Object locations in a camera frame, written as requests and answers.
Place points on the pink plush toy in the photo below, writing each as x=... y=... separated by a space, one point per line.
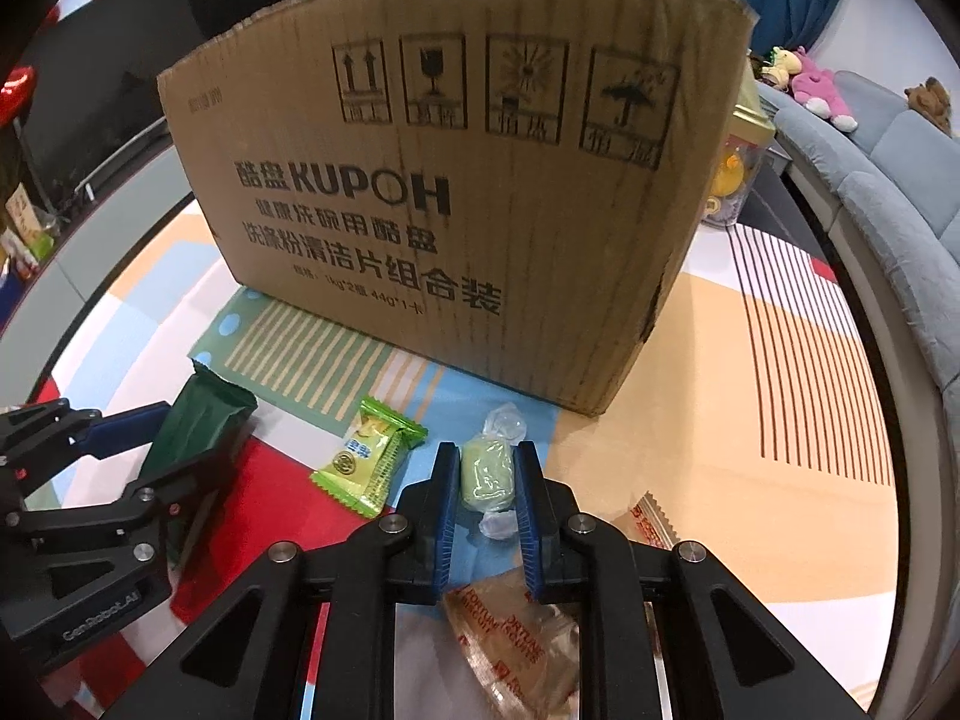
x=817 y=86

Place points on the brown plush toy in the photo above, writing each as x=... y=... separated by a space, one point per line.
x=930 y=101

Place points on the black flat television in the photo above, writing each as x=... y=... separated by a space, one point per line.
x=97 y=90

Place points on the dark green snack packet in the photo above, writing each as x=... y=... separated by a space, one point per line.
x=199 y=409

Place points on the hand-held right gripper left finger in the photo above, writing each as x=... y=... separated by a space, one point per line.
x=444 y=517

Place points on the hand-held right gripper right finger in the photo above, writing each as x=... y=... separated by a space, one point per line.
x=526 y=517

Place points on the green candy clear wrapper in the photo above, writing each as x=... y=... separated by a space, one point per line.
x=487 y=476

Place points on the light green snack packet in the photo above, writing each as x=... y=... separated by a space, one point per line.
x=367 y=461

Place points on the yellow plush toy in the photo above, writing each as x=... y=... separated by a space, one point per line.
x=780 y=64

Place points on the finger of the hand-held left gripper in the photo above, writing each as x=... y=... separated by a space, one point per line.
x=172 y=487
x=127 y=427

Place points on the grey sectional sofa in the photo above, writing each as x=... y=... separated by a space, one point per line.
x=885 y=187

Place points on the brown cardboard box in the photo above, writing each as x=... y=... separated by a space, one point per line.
x=450 y=165

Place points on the clear jar gold lid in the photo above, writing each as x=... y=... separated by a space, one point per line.
x=739 y=165

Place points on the colourful toy boxes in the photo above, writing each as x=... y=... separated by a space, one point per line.
x=26 y=217

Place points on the grey television cabinet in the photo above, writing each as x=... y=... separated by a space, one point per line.
x=127 y=195

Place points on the clear cookie packet red print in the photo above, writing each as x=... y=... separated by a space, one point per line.
x=510 y=637

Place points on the red white snack packet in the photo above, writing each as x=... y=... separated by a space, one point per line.
x=652 y=525

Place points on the colourful patchwork tablecloth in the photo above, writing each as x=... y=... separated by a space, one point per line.
x=712 y=390

